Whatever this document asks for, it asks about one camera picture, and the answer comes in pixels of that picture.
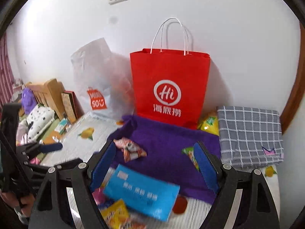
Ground person's left hand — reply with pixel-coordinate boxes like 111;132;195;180
0;191;36;223

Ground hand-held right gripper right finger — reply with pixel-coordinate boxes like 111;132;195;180
193;142;280;229

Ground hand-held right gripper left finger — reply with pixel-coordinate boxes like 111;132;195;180
29;141;117;229

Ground white plastic shopping bag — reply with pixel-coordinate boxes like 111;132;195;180
70;38;135;120

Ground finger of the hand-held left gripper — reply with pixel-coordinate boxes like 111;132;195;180
24;158;84;180
16;143;63;159

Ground yellow snack bag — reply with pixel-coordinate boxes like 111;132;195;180
197;116;220;136

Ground grey checked folded cloth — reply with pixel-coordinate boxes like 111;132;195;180
217;105;284;169

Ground small teal packet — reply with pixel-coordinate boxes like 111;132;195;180
55;119;72;134

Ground striped curtain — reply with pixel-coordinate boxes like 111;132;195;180
0;33;15;105

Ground fruit-print table cover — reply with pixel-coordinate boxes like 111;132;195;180
39;112;280;229

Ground green snack packet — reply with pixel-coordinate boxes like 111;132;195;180
181;147;199;171

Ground blue tissue pack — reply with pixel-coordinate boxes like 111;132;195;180
103;164;180;222

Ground purple plush toy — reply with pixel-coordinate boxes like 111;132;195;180
21;88;38;115

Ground white spotted pillow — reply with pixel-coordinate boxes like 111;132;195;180
26;104;56;141

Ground red paper bag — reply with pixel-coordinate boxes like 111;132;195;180
130;18;210;129

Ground bright pink snack packet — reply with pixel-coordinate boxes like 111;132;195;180
92;188;108;205

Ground brown printed book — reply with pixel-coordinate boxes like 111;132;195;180
61;90;84;123

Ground wooden door frame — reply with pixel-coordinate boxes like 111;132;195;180
280;21;305;134

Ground yellow orange snack packet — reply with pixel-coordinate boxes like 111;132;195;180
100;199;131;229

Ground orange pink snack packet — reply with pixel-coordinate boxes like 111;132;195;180
113;138;147;162

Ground purple fabric tray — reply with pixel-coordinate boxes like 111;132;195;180
107;115;222;204

